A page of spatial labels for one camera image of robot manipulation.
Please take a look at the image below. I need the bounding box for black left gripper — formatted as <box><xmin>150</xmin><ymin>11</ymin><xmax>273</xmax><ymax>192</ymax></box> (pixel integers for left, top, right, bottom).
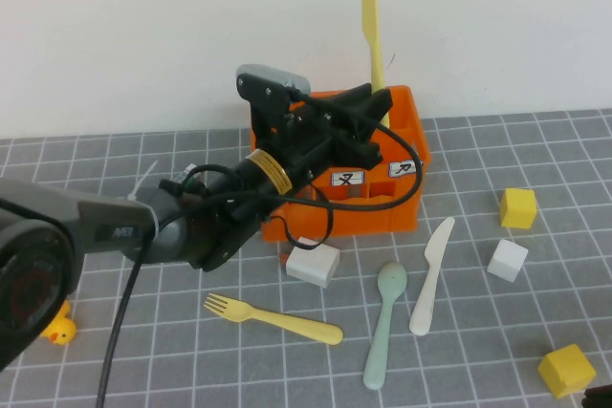
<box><xmin>237</xmin><ymin>75</ymin><xmax>394</xmax><ymax>197</ymax></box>

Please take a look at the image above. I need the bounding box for yellow plastic knife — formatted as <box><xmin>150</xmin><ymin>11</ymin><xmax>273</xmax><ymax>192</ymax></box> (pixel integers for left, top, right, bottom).
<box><xmin>361</xmin><ymin>0</ymin><xmax>392</xmax><ymax>128</ymax></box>

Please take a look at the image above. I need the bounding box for yellow plastic fork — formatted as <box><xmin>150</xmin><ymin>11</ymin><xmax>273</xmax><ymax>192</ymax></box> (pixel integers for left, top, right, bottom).
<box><xmin>204</xmin><ymin>291</ymin><xmax>344</xmax><ymax>346</ymax></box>

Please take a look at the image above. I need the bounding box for orange plastic cutlery crate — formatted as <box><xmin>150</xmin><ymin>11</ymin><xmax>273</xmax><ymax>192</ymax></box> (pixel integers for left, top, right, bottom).
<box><xmin>250</xmin><ymin>85</ymin><xmax>432</xmax><ymax>243</ymax></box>

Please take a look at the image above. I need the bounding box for white foam cube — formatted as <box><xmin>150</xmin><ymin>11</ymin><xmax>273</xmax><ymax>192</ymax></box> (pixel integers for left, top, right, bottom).
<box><xmin>487</xmin><ymin>238</ymin><xmax>530</xmax><ymax>283</ymax></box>

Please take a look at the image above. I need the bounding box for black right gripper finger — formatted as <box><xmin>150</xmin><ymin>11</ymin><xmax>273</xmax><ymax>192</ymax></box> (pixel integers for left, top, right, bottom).
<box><xmin>583</xmin><ymin>386</ymin><xmax>612</xmax><ymax>408</ymax></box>

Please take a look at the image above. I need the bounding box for yellow rubber duck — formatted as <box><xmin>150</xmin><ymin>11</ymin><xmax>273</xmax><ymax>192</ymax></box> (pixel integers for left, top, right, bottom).
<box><xmin>40</xmin><ymin>300</ymin><xmax>77</xmax><ymax>347</ymax></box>

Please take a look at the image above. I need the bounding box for white zip tie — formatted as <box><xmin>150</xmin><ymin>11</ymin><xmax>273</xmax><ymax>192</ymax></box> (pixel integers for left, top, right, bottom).
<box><xmin>126</xmin><ymin>159</ymin><xmax>162</xmax><ymax>256</ymax></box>

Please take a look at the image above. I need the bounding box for grey white-grid tablecloth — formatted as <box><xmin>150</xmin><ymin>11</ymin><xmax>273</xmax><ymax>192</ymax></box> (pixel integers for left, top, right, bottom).
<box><xmin>0</xmin><ymin>109</ymin><xmax>612</xmax><ymax>408</ymax></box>

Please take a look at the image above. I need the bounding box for yellow foam cube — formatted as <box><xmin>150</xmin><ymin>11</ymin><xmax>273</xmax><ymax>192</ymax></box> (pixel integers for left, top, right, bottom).
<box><xmin>536</xmin><ymin>343</ymin><xmax>598</xmax><ymax>400</ymax></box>
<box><xmin>499</xmin><ymin>187</ymin><xmax>538</xmax><ymax>230</ymax></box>

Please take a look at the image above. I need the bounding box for white plastic knife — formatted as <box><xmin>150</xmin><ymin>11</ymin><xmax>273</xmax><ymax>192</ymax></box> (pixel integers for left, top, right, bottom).
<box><xmin>408</xmin><ymin>216</ymin><xmax>456</xmax><ymax>336</ymax></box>

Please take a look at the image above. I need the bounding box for pale green plastic spoon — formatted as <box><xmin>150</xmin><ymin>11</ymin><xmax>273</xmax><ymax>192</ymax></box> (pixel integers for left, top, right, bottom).
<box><xmin>362</xmin><ymin>261</ymin><xmax>409</xmax><ymax>391</ymax></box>

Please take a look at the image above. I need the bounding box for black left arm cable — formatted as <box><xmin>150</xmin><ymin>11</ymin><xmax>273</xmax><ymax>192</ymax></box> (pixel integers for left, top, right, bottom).
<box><xmin>95</xmin><ymin>90</ymin><xmax>425</xmax><ymax>408</ymax></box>

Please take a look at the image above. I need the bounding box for white power adapter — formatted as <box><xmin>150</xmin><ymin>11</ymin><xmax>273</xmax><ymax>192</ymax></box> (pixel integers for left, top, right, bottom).
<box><xmin>278</xmin><ymin>238</ymin><xmax>341</xmax><ymax>290</ymax></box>

